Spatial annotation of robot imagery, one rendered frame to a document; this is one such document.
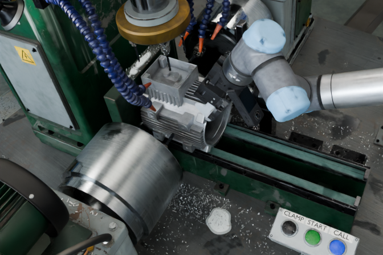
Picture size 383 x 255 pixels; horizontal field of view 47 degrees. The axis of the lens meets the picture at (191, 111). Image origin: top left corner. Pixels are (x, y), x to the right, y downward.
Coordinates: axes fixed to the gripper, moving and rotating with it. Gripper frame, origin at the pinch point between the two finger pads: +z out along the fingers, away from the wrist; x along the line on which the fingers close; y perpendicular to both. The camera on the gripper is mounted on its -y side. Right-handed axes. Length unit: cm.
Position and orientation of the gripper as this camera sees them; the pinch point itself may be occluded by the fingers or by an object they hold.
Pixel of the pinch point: (211, 117)
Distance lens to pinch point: 113.9
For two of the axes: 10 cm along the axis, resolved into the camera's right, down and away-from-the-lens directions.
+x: -4.8, 6.8, -5.6
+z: -3.3, 4.4, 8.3
